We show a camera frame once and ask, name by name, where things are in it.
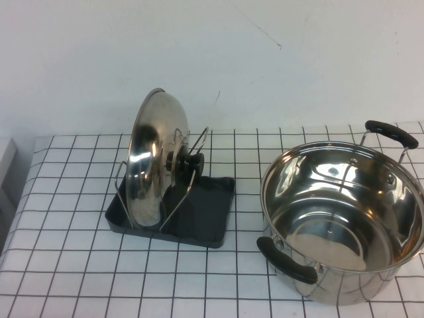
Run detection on steel pot lid black knob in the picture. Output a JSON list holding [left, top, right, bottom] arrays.
[[127, 87, 205, 229]]

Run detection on stainless steel pot black handles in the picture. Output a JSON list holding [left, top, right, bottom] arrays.
[[256, 119, 424, 306]]

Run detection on pale furniture panel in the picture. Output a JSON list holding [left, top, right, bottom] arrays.
[[0, 137, 17, 216]]

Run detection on black tray wire lid rack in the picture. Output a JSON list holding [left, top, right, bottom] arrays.
[[105, 127, 237, 248]]

